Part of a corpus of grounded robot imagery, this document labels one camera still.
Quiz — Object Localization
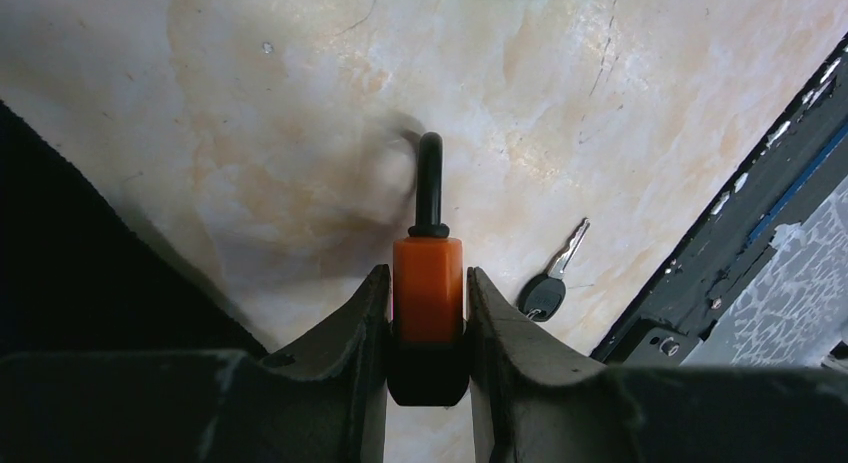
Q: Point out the black padlock keys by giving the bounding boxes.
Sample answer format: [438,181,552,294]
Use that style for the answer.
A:
[516,218,590,323]

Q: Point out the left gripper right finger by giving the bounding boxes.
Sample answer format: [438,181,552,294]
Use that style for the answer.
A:
[466,267,847,462]

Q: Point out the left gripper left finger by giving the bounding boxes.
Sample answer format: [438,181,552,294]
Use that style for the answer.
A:
[1,265,391,462]

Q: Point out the orange padlock with keys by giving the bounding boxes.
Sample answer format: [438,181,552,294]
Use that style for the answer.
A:
[387,132,469,407]

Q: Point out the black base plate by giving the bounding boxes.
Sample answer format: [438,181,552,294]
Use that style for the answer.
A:
[590,39,847,365]

